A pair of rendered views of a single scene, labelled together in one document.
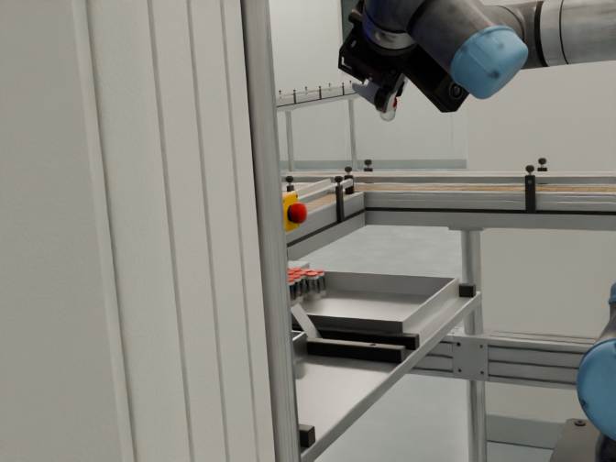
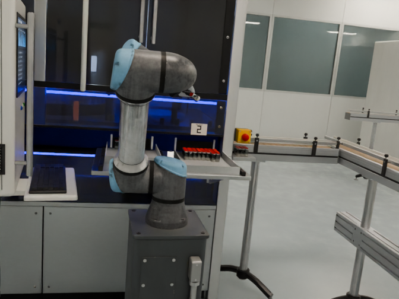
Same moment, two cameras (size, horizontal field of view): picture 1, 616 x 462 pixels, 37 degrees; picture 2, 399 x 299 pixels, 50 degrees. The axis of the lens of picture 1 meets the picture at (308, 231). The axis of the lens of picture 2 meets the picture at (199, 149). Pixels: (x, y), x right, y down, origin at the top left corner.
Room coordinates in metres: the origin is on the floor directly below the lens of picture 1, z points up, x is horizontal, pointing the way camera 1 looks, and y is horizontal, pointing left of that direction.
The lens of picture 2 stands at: (0.20, -1.60, 1.35)
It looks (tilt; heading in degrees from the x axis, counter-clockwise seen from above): 11 degrees down; 52
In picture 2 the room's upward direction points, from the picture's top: 5 degrees clockwise
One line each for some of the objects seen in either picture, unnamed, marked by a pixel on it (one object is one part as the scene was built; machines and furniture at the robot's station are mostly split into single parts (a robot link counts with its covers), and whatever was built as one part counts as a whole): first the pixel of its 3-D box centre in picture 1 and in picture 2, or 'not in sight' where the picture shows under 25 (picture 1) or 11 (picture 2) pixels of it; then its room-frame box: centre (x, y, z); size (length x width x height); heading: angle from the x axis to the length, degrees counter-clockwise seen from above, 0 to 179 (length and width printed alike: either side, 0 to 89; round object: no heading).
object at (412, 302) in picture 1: (334, 302); (204, 161); (1.47, -0.03, 0.90); 0.34 x 0.26 x 0.04; 63
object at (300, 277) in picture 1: (286, 293); (201, 155); (1.51, 0.04, 0.90); 0.18 x 0.02 x 0.05; 153
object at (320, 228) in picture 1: (281, 220); (281, 146); (2.12, 0.06, 0.92); 0.69 x 0.16 x 0.16; 153
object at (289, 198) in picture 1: (275, 213); (242, 135); (1.80, 0.06, 0.99); 0.08 x 0.07 x 0.07; 63
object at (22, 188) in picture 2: not in sight; (42, 183); (0.78, 0.21, 0.79); 0.45 x 0.28 x 0.03; 70
